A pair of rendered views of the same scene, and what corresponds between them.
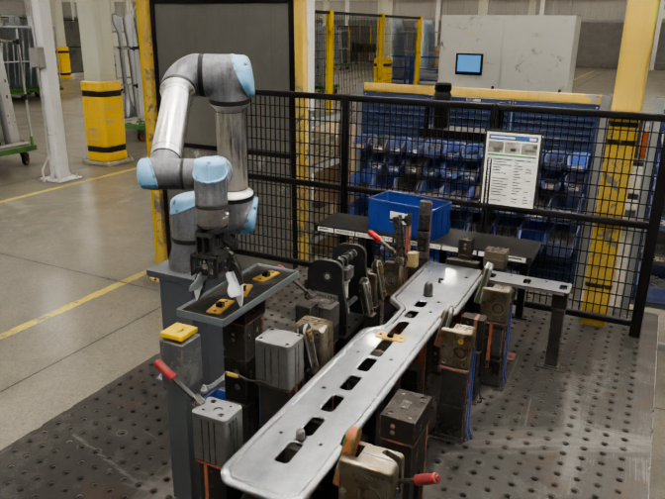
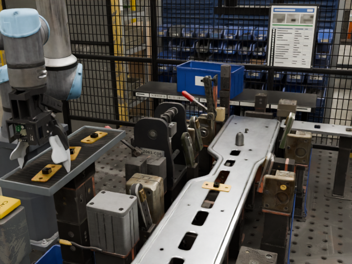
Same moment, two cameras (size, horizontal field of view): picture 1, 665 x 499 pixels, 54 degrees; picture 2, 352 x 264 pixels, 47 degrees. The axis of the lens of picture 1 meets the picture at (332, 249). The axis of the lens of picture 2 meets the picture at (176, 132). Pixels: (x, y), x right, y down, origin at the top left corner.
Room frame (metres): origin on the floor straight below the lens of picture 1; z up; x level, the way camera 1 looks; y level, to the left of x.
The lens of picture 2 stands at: (0.58, 0.05, 1.60)
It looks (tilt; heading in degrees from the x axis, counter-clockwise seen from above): 21 degrees down; 355
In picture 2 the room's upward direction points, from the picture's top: 1 degrees counter-clockwise
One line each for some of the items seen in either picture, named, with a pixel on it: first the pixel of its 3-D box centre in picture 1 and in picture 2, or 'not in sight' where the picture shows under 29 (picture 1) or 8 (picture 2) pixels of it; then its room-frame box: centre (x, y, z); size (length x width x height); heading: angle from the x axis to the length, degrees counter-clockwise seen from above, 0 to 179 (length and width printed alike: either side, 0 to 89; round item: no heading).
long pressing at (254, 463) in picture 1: (390, 342); (217, 191); (1.61, -0.16, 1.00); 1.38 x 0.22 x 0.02; 155
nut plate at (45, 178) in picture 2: (220, 304); (46, 171); (1.46, 0.27, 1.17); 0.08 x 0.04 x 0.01; 163
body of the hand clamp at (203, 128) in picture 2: (392, 307); (205, 155); (2.13, -0.22, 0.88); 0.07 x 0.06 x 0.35; 65
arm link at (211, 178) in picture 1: (211, 182); (22, 37); (1.45, 0.28, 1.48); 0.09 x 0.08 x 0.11; 3
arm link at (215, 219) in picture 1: (213, 216); (29, 76); (1.44, 0.28, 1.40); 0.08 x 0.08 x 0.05
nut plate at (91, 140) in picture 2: (266, 274); (94, 135); (1.67, 0.18, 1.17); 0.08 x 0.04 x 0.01; 150
